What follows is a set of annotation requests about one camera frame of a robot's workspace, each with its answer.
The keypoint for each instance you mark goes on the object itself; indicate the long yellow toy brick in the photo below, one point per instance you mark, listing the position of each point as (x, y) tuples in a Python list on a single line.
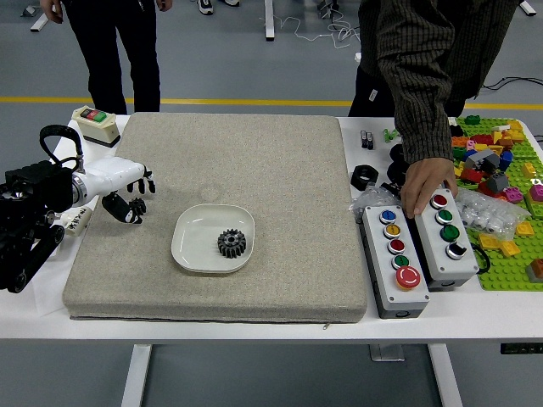
[(498, 243)]

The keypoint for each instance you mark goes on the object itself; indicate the dark grey roof brick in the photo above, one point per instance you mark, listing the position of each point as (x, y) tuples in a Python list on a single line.
[(497, 182)]

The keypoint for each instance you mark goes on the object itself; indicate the person's right hand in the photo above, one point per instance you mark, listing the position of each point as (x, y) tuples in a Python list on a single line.
[(52, 10), (426, 178)]

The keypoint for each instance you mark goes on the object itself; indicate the black table height controller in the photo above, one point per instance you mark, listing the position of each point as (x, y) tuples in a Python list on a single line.
[(522, 348)]

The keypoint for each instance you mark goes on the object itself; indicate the crumpled clear plastic bag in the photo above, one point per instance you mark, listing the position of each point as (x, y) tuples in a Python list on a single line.
[(369, 197)]

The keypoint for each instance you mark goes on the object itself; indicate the green brick baseplate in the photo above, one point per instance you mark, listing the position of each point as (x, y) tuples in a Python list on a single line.
[(505, 271)]

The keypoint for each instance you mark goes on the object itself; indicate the green toy brick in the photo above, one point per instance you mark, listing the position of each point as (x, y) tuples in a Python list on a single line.
[(473, 120), (459, 152)]

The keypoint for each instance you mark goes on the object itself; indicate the big black gear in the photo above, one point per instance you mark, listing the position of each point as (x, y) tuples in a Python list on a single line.
[(232, 250)]

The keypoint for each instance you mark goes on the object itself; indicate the four-button control box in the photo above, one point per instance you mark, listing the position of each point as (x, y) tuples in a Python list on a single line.
[(449, 254)]

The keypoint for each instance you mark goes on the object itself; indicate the small black gear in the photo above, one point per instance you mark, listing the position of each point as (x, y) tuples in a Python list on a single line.
[(139, 205)]

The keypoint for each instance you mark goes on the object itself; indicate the white table leg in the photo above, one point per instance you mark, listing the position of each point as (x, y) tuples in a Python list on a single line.
[(445, 377), (136, 377)]

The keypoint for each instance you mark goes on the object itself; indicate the white desk leg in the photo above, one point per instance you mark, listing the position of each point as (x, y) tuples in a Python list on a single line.
[(270, 21), (39, 23), (528, 7)]

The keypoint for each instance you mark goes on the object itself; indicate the black printed package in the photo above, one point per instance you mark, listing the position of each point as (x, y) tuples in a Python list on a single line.
[(392, 189)]

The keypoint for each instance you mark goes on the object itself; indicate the pink toy brick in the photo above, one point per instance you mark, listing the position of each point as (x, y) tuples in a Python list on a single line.
[(513, 195)]

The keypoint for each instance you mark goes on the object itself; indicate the brown toy brick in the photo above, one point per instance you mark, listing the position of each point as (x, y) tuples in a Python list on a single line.
[(535, 271)]

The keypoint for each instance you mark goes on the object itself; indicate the person's left hand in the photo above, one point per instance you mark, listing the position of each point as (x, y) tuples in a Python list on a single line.
[(164, 4)]

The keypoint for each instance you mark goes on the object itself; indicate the grey under-table bracket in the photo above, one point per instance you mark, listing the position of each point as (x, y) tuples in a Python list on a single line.
[(386, 352)]

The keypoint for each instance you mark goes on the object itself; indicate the black toy brick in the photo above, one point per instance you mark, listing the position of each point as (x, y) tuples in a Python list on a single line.
[(457, 130)]

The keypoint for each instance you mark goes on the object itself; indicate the tall blue toy brick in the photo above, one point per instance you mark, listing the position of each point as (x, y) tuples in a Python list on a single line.
[(506, 161)]

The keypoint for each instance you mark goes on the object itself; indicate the green plastic anchor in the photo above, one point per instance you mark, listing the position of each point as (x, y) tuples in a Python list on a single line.
[(394, 134), (386, 135)]

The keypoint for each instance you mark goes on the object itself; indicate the grey arch toy brick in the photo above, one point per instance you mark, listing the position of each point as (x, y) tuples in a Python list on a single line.
[(479, 157)]

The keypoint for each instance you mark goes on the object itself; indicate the black hex nut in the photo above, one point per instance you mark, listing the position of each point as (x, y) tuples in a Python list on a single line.
[(358, 178)]

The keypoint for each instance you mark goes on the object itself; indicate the black round roller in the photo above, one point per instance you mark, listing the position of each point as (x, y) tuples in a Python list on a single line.
[(394, 153), (394, 173)]

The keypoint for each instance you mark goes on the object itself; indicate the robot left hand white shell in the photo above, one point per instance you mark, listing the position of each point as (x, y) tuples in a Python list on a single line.
[(112, 171)]

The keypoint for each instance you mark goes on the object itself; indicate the orange toy brick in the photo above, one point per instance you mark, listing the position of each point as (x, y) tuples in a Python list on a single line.
[(460, 142)]

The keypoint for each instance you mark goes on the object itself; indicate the magenta toy brick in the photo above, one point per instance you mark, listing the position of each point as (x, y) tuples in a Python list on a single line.
[(536, 194)]

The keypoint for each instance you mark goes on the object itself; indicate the white square plate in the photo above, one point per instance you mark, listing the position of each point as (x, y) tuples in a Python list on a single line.
[(195, 241)]

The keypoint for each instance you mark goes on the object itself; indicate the cream switch box red green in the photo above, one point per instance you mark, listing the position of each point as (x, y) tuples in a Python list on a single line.
[(95, 125)]

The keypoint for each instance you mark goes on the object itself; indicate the person's right forearm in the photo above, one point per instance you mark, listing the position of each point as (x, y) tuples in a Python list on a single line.
[(420, 114)]

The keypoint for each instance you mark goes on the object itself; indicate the red toy brick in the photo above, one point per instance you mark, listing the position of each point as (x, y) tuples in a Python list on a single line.
[(471, 176)]

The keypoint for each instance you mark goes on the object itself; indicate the five-button control box grey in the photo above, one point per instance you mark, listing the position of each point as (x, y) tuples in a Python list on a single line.
[(394, 271)]

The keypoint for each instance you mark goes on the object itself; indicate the black scissors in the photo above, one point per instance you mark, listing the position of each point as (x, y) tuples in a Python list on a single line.
[(483, 258)]

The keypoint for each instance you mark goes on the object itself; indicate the small battery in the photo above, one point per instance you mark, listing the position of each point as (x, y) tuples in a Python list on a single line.
[(363, 139), (370, 140)]

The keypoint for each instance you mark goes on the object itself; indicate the bag of white parts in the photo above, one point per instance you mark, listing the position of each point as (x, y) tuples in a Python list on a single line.
[(488, 212)]

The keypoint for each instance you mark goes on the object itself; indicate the grey-brown cushion mat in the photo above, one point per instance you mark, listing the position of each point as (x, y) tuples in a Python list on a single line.
[(275, 178)]

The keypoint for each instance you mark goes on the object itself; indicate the person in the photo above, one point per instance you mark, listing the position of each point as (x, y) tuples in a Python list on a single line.
[(114, 51), (205, 6), (466, 42)]

